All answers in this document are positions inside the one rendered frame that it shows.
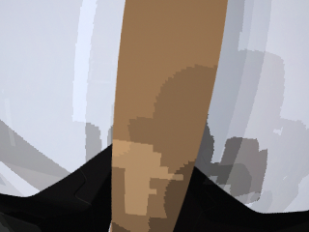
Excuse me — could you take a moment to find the long wooden bed rail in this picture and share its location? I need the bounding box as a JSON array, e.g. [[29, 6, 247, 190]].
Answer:
[[111, 0, 228, 232]]

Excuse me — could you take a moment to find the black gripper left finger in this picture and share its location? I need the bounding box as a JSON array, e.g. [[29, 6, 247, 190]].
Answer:
[[0, 143, 113, 232]]

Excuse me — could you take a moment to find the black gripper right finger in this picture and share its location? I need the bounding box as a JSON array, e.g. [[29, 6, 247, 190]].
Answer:
[[173, 166, 309, 232]]

